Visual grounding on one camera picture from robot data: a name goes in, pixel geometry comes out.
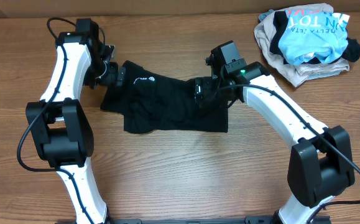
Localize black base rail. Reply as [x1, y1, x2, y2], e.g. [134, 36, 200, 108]
[55, 214, 333, 224]

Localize beige folded garment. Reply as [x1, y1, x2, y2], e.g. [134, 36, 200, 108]
[254, 14, 350, 87]

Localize teal garment in pile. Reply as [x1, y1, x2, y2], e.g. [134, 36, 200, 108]
[258, 9, 275, 22]

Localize brown cardboard backboard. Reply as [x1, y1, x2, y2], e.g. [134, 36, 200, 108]
[0, 0, 360, 18]

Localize black t-shirt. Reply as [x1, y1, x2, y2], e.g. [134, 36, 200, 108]
[100, 60, 228, 134]

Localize light blue printed t-shirt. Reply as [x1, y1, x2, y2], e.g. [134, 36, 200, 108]
[278, 9, 350, 65]

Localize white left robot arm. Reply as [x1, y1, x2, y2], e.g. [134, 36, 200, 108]
[23, 31, 124, 223]

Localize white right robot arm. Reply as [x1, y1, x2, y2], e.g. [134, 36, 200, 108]
[193, 59, 355, 223]

